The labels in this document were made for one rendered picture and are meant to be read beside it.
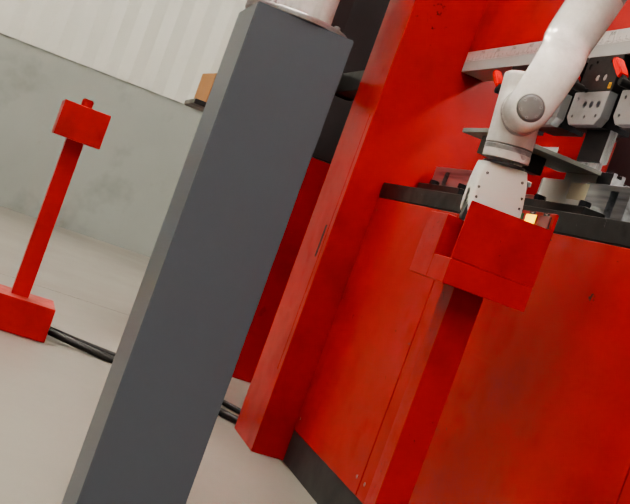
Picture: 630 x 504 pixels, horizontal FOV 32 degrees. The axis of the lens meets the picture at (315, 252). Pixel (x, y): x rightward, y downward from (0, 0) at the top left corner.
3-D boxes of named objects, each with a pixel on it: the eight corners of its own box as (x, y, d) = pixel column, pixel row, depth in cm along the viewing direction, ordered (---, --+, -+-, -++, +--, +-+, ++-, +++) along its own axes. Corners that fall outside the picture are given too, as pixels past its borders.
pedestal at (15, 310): (-28, 310, 379) (53, 87, 377) (42, 332, 386) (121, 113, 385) (-30, 321, 360) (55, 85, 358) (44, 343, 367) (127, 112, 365)
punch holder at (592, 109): (563, 124, 250) (588, 56, 250) (594, 137, 252) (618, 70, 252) (597, 124, 236) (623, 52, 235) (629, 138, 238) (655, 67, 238)
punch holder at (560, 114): (524, 124, 269) (547, 61, 269) (553, 136, 271) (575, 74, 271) (553, 124, 255) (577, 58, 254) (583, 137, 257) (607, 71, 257)
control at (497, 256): (408, 270, 205) (441, 180, 205) (483, 297, 208) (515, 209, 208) (442, 282, 185) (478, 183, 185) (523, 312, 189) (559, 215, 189)
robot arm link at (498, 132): (537, 151, 186) (527, 154, 195) (558, 77, 185) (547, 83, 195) (490, 138, 186) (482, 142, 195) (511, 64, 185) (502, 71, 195)
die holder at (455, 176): (425, 196, 318) (436, 166, 317) (442, 203, 319) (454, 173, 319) (498, 210, 270) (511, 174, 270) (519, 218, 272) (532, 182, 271)
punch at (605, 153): (573, 169, 246) (587, 129, 246) (580, 172, 247) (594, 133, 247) (595, 171, 237) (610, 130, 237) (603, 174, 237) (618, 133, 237)
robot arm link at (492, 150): (523, 154, 196) (518, 170, 196) (478, 141, 194) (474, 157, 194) (542, 154, 188) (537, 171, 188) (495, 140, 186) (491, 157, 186)
